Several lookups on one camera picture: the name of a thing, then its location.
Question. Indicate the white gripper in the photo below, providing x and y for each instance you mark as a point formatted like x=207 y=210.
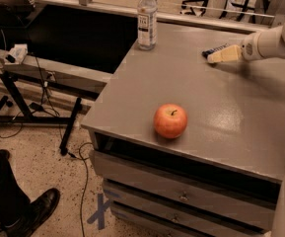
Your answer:
x=249 y=49

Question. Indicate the dark blue rxbar wrapper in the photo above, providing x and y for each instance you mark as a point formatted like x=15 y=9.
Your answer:
x=206 y=53

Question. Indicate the clear plastic water bottle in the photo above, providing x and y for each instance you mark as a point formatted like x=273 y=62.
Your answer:
x=147 y=24

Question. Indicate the black office chair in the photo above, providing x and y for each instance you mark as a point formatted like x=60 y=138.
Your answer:
x=235 y=10

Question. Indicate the red apple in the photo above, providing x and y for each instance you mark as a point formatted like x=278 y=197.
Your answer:
x=170 y=120

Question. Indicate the grey drawer cabinet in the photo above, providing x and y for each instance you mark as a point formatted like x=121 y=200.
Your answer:
x=225 y=175

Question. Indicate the blue tape floor mark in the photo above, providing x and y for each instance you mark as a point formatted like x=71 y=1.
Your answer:
x=99 y=215

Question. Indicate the white device on desk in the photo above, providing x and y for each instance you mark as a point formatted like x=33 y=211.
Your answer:
x=17 y=54

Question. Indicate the black leather shoe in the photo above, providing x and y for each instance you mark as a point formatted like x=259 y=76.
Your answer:
x=38 y=212

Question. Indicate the black trouser leg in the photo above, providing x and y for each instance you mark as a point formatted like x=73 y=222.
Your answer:
x=13 y=201

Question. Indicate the black metal desk frame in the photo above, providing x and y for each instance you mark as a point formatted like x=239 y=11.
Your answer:
x=28 y=116

